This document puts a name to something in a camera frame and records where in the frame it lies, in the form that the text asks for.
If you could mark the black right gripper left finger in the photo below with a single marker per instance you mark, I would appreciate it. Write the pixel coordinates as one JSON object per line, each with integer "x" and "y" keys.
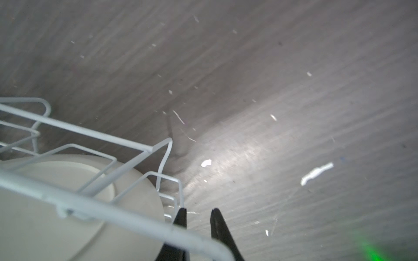
{"x": 173, "y": 249}

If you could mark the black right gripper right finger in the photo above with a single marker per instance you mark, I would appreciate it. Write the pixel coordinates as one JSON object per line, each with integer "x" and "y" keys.
{"x": 220, "y": 231}

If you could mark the plain white plate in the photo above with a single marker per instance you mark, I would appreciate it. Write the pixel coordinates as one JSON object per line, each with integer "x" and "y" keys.
{"x": 31, "y": 230}

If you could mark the white wire dish rack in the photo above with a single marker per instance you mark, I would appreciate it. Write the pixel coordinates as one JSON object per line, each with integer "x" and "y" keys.
{"x": 27, "y": 114}

